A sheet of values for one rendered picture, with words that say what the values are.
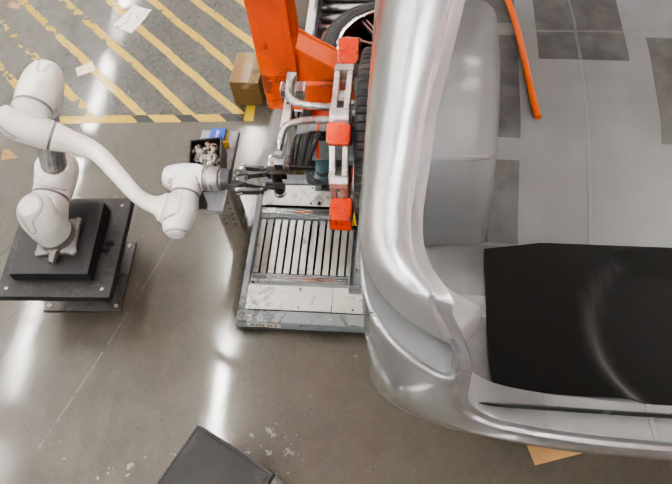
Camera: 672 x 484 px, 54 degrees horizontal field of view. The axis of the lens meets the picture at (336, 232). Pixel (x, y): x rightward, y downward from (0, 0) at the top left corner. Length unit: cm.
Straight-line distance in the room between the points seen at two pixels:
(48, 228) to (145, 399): 82
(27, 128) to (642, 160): 198
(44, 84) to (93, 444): 148
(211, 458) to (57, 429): 85
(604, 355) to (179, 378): 177
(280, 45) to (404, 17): 125
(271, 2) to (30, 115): 93
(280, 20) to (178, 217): 85
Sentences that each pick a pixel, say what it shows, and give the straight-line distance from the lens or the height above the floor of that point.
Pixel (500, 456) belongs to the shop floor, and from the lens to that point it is 285.
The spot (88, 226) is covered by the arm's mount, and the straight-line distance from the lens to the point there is 307.
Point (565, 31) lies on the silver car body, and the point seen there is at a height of 104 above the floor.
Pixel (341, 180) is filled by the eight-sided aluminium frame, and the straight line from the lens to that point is 219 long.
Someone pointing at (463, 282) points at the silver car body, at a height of 91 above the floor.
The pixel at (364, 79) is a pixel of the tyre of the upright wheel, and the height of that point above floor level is 118.
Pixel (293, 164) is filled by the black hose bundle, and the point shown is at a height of 98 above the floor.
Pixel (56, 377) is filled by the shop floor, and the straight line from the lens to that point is 324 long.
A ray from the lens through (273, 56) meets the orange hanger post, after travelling 278.
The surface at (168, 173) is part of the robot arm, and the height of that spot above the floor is 87.
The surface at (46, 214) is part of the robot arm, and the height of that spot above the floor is 60.
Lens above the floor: 275
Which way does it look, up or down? 59 degrees down
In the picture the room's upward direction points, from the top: 7 degrees counter-clockwise
